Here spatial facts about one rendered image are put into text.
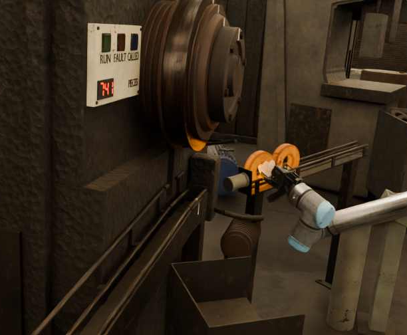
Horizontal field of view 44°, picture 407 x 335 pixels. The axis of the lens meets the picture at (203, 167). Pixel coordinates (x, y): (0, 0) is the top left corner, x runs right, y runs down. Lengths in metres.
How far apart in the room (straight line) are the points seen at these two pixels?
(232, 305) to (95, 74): 0.63
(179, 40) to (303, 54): 2.91
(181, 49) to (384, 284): 1.46
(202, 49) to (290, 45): 2.88
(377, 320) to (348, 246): 0.38
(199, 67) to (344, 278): 1.27
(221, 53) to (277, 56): 2.86
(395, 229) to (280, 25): 2.39
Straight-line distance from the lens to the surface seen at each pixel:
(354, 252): 2.26
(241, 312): 1.26
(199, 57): 1.38
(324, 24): 4.17
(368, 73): 6.32
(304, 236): 1.91
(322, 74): 4.17
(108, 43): 1.19
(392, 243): 2.30
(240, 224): 1.95
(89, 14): 1.17
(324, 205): 1.87
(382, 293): 2.39
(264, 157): 2.06
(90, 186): 1.22
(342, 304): 2.36
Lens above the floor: 1.26
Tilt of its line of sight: 16 degrees down
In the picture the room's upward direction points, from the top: 5 degrees clockwise
